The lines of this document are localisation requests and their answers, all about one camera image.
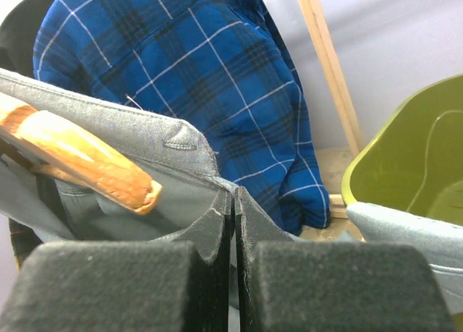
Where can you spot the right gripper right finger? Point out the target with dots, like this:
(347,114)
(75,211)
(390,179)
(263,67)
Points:
(285,285)

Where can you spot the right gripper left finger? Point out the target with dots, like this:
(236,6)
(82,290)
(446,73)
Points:
(180,285)

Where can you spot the grey shirt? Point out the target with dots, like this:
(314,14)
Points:
(176,143)

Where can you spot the wooden clothes hanger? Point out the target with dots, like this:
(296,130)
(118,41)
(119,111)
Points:
(73,154)

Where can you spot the blue plaid shirt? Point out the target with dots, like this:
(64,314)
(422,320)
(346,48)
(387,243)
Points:
(221,65)

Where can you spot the black shirt with long sleeve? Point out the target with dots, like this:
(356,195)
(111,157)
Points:
(18,33)

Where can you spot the olive green plastic bin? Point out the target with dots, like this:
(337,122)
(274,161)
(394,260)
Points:
(414,163)

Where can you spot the wooden clothes rack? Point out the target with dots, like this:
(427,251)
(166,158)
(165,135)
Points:
(320,35)

